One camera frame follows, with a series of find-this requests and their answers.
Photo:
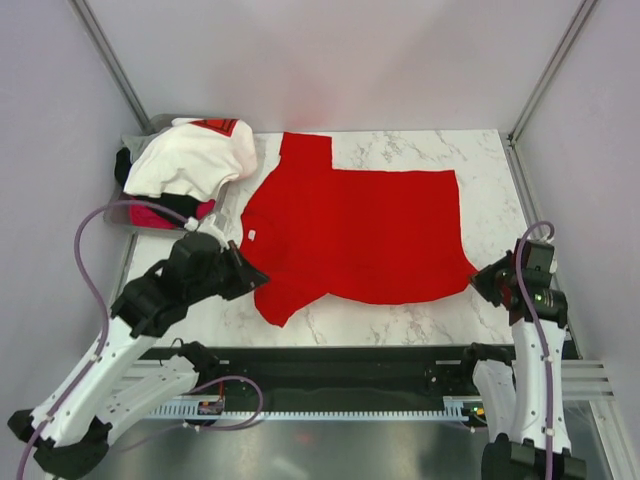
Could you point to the black t-shirt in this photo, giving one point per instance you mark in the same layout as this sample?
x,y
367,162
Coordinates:
x,y
121,172

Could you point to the right aluminium frame post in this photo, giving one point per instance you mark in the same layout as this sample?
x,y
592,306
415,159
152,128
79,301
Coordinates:
x,y
569,38

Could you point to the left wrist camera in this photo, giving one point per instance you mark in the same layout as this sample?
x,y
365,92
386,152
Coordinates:
x,y
208,225

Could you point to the left aluminium frame post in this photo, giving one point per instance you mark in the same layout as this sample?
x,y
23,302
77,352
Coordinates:
x,y
100,41

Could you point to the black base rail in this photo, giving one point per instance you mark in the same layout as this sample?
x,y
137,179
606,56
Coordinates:
x,y
329,378

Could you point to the pink t-shirt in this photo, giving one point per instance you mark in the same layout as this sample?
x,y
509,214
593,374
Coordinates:
x,y
185,205

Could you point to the aluminium frame post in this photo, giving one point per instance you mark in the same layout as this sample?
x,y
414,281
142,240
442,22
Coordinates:
x,y
569,38
100,41

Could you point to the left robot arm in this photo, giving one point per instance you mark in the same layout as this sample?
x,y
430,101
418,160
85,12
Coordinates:
x,y
72,431

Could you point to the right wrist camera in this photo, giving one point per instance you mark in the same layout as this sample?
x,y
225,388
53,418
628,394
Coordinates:
x,y
539,256

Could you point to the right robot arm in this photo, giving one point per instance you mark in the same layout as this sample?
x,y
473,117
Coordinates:
x,y
521,392

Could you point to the grey t-shirt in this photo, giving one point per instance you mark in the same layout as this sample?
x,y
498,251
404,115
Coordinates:
x,y
137,144

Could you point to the white cable duct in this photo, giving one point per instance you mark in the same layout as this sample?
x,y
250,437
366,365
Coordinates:
x,y
193,409

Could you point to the clear plastic bin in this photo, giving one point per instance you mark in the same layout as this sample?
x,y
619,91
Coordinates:
x,y
119,216

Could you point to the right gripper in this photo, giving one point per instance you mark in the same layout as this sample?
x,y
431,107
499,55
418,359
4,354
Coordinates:
x,y
481,279

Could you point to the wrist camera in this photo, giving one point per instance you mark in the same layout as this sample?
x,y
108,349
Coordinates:
x,y
539,256
208,225

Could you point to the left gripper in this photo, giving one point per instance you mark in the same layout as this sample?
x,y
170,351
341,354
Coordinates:
x,y
252,276

